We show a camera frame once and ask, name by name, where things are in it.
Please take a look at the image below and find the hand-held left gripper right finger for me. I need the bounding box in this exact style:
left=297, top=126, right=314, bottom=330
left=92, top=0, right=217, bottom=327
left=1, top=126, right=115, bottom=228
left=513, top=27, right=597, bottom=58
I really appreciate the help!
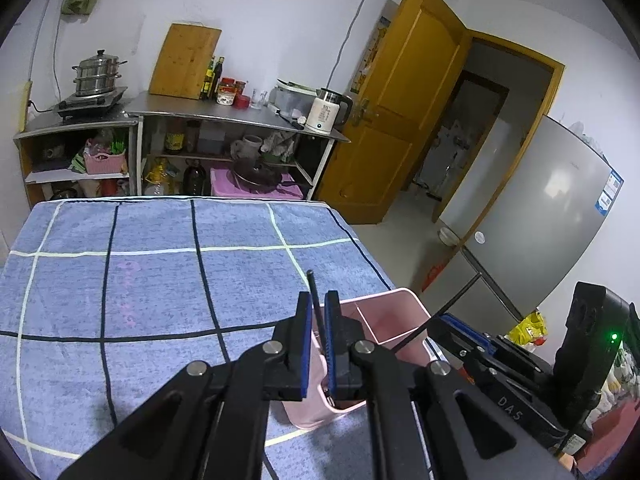
left=322, top=290, right=576, bottom=480

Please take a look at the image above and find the dark glass jug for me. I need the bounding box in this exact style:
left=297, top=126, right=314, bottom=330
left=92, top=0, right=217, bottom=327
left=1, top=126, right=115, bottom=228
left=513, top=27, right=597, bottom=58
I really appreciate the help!
left=182, top=159, right=207, bottom=196

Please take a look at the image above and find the yellow wooden door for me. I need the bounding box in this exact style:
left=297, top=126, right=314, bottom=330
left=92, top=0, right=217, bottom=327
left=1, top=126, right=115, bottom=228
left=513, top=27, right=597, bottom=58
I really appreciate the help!
left=314, top=0, right=472, bottom=225

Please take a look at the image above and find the grey wall cable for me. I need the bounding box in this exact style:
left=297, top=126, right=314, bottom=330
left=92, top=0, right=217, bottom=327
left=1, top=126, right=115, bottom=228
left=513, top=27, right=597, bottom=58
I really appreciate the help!
left=327, top=0, right=382, bottom=92

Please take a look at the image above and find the black chopstick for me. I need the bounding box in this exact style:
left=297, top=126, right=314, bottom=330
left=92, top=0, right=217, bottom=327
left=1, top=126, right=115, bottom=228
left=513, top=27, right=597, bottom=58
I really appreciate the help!
left=389, top=276, right=477, bottom=355
left=306, top=269, right=328, bottom=361

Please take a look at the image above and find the yellow oil jug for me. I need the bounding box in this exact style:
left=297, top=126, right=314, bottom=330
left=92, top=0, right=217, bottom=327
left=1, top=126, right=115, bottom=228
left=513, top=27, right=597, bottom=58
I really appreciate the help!
left=143, top=157, right=174, bottom=196

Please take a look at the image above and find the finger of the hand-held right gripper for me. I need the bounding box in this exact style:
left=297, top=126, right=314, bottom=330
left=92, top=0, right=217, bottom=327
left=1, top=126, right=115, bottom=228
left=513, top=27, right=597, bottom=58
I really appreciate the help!
left=426, top=312, right=497, bottom=377

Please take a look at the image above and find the stainless steel shelf table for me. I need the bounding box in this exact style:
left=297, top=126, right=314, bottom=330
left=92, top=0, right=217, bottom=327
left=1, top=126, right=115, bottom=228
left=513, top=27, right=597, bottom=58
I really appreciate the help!
left=122, top=91, right=352, bottom=202

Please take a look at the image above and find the black induction cooker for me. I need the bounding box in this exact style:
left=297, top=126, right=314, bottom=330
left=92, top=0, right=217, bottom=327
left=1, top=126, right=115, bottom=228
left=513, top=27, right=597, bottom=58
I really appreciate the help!
left=54, top=86, right=129, bottom=120

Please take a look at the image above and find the yellow door frame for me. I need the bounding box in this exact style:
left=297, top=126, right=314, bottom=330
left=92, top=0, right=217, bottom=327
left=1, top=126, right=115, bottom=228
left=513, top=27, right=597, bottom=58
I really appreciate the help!
left=431, top=29, right=567, bottom=222

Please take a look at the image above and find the yellow plastic bag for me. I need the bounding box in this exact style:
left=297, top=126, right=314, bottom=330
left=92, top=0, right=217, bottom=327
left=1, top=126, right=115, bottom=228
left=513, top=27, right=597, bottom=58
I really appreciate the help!
left=504, top=309, right=549, bottom=349

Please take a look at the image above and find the wall poster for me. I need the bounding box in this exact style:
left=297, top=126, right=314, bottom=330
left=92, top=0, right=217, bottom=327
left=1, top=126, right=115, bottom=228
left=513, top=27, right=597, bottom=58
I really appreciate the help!
left=349, top=14, right=394, bottom=95

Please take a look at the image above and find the stainless steel steamer pot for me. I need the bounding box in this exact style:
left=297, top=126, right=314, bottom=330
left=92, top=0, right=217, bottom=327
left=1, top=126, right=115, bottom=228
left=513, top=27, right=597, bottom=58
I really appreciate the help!
left=71, top=49, right=129, bottom=97

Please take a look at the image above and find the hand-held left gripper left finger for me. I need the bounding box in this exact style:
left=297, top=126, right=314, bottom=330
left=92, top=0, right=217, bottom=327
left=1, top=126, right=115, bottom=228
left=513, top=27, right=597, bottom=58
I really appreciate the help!
left=57, top=291, right=314, bottom=480

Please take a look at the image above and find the blue plaid blanket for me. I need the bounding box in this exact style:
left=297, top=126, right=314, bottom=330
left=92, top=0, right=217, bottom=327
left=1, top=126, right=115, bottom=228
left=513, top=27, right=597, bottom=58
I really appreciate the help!
left=0, top=198, right=451, bottom=480

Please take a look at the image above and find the grey refrigerator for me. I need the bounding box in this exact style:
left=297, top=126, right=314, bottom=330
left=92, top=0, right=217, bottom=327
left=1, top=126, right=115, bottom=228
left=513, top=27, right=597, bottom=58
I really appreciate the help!
left=438, top=113, right=626, bottom=322

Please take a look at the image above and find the white kitchen appliance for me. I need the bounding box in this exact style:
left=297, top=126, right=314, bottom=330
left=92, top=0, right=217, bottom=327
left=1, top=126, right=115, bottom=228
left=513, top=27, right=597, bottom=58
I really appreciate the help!
left=268, top=78, right=322, bottom=121

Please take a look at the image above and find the white electric kettle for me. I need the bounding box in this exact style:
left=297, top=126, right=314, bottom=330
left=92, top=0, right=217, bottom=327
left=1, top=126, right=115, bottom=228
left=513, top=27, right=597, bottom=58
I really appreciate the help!
left=304, top=88, right=355, bottom=136

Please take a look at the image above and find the pink plastic tub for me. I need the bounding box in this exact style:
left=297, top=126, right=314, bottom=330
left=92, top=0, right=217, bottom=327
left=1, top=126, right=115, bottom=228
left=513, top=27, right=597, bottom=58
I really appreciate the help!
left=209, top=167, right=305, bottom=200

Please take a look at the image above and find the pink plastic utensil holder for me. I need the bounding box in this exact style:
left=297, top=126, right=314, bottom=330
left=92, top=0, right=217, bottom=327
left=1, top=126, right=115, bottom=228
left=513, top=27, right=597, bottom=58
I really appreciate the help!
left=281, top=287, right=449, bottom=432

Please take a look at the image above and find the dark frying pan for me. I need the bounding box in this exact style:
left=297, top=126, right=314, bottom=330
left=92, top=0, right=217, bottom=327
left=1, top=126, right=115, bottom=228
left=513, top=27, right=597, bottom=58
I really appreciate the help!
left=232, top=158, right=302, bottom=194

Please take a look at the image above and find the wooden cabinet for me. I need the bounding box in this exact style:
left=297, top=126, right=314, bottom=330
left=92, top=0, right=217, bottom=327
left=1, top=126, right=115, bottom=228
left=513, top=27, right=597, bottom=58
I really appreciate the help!
left=13, top=111, right=142, bottom=211

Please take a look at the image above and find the wooden cutting board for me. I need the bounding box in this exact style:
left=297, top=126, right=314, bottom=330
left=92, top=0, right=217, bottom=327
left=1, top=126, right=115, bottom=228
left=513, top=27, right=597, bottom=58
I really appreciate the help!
left=148, top=22, right=223, bottom=100

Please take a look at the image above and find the pink woven basket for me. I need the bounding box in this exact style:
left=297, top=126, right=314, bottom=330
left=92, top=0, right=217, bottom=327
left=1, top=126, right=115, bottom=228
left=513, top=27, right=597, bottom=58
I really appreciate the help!
left=83, top=149, right=127, bottom=176

